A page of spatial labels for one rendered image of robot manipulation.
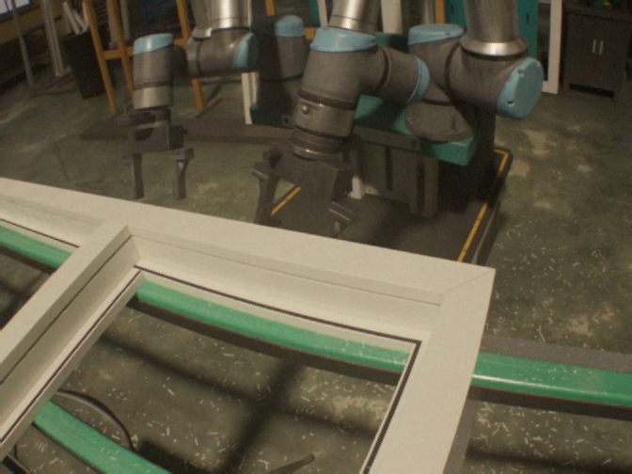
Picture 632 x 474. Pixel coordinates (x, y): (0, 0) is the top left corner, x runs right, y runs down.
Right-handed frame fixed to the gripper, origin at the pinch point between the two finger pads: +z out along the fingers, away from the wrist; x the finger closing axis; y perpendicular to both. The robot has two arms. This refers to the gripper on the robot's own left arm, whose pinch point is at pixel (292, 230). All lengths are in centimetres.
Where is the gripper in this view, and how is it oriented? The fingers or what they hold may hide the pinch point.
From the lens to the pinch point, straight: 76.4
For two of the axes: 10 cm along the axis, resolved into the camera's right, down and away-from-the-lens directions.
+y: -6.1, 1.8, -7.7
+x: 7.5, 4.4, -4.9
